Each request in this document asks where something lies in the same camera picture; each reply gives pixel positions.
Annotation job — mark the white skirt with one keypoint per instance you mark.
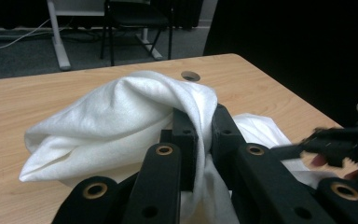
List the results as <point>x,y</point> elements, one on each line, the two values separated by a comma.
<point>112,118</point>

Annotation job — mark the white desk frame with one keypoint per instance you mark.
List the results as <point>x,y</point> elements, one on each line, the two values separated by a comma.
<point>59,43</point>

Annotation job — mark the grey table grommet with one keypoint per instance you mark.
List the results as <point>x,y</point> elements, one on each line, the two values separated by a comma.
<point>190,76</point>

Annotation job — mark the black curtain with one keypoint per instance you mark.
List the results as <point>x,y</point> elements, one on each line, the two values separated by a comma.
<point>292,46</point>

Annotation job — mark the black folding chair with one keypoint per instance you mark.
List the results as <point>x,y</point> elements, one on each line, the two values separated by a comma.
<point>136,17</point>

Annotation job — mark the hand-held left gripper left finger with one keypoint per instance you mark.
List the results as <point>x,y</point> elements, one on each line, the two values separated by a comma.
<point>185,140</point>

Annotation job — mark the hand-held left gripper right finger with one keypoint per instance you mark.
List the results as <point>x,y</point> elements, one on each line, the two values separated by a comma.
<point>225,137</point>

